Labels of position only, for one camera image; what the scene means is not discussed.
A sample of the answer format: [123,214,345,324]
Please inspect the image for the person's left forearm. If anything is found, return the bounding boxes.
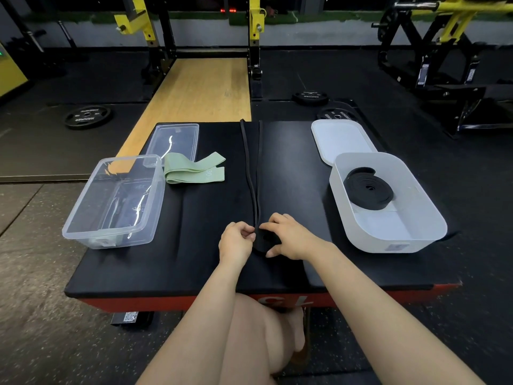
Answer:
[136,260,243,385]

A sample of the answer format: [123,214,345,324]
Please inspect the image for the white plastic lid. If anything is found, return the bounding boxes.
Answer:
[310,119,378,166]

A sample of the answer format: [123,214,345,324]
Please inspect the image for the wooden lifting platform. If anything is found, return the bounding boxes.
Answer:
[108,58,252,175]

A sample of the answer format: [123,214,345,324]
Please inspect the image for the black weight plate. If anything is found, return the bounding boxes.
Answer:
[316,107,359,121]
[292,90,330,107]
[64,105,113,130]

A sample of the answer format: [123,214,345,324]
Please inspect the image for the wide black resistance band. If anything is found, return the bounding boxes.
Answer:
[343,167,395,211]

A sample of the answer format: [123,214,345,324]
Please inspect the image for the black plyo platform red side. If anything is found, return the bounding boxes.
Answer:
[64,120,463,313]

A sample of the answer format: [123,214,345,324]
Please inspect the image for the light green resistance band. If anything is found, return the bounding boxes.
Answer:
[165,166,226,185]
[163,152,227,173]
[88,236,121,248]

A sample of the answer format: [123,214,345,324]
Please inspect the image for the black upright bar holder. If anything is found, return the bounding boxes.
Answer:
[57,20,90,63]

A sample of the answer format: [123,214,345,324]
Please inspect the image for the thin black resistance band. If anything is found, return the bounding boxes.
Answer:
[239,119,281,253]

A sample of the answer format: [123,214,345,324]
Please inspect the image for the yellow black squat rack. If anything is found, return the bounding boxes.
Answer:
[114,0,267,102]

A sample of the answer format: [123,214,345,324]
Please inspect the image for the person's left leg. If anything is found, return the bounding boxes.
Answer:
[218,293,306,385]

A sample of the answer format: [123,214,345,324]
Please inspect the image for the person's right hand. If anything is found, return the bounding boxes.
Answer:
[259,212,336,263]

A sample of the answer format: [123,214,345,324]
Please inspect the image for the clear plastic lid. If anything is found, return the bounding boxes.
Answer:
[144,123,200,167]

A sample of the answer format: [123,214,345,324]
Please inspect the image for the brown sandal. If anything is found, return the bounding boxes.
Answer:
[290,306,313,365]

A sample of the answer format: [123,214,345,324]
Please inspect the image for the white plastic bin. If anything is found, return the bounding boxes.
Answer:
[329,152,448,254]

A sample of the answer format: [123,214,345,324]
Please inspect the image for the person's left hand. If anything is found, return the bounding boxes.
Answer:
[218,221,257,267]

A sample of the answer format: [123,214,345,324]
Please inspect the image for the clear plastic container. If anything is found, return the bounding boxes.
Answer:
[62,155,166,250]

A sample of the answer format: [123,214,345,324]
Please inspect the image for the yellow black exercise machine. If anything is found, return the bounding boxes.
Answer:
[370,0,513,137]

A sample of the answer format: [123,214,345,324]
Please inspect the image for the person's right forearm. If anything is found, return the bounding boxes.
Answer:
[308,244,486,385]

